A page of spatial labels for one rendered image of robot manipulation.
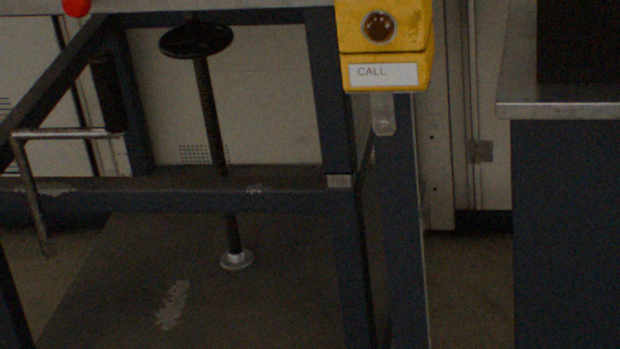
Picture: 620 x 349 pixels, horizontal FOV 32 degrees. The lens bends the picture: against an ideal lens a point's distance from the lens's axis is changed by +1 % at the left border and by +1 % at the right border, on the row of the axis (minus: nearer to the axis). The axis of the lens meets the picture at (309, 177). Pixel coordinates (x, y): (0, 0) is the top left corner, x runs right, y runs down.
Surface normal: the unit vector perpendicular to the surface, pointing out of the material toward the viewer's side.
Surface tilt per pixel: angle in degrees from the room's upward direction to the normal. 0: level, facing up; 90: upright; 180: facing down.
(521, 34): 0
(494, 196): 90
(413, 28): 91
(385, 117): 90
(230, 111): 90
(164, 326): 0
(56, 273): 0
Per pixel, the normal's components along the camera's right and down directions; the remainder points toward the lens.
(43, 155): -0.18, 0.54
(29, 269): -0.11, -0.84
